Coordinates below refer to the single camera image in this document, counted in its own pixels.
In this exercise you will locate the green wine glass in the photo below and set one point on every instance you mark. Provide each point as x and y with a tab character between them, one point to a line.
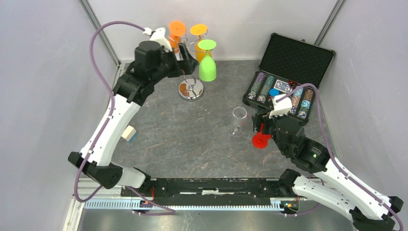
207	66

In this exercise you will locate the playing card deck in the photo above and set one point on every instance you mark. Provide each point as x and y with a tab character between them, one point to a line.
282	86

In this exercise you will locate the black poker chip case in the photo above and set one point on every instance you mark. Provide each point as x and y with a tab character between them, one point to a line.
290	60

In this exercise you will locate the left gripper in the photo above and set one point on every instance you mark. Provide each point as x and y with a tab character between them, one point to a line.
187	65

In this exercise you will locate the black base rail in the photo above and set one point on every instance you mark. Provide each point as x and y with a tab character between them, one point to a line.
201	194

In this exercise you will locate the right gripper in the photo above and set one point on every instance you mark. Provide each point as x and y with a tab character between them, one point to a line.
261	117

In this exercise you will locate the chrome wine glass rack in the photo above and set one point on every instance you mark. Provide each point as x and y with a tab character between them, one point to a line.
190	88

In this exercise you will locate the yellow wine glass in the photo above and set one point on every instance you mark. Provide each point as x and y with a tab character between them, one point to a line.
198	30

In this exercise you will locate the clear wine glass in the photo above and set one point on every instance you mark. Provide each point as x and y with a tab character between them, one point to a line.
239	116

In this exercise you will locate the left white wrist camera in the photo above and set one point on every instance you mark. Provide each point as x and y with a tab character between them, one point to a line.
160	36

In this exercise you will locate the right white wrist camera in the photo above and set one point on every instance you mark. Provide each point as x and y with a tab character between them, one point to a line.
281	105

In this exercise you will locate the orange wine glass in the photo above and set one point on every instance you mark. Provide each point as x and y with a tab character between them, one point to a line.
177	31

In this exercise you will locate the blue round chip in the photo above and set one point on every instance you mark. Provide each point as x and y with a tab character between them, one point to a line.
274	92

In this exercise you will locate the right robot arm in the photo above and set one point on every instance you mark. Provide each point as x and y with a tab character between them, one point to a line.
366	208

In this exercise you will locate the red wine glass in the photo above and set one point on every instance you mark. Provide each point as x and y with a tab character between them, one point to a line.
260	140

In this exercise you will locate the white and blue block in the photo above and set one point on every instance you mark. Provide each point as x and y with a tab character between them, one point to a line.
129	134

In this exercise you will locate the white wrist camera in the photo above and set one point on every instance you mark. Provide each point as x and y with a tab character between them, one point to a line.
160	36
281	105

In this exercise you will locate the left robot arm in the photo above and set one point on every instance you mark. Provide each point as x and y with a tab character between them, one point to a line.
151	64

